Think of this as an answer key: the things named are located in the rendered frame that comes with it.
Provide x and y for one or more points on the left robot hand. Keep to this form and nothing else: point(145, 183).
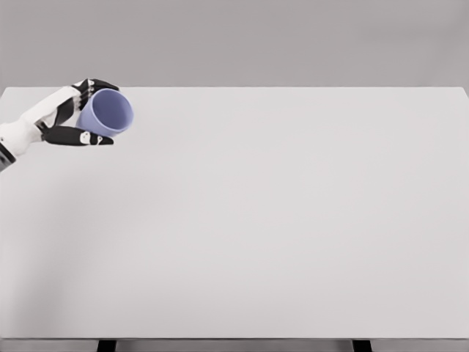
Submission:
point(43, 110)

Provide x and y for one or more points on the lavender blue cup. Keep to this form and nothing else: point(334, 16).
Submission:
point(110, 110)

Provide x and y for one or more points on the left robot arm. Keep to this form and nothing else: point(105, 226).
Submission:
point(11, 136)

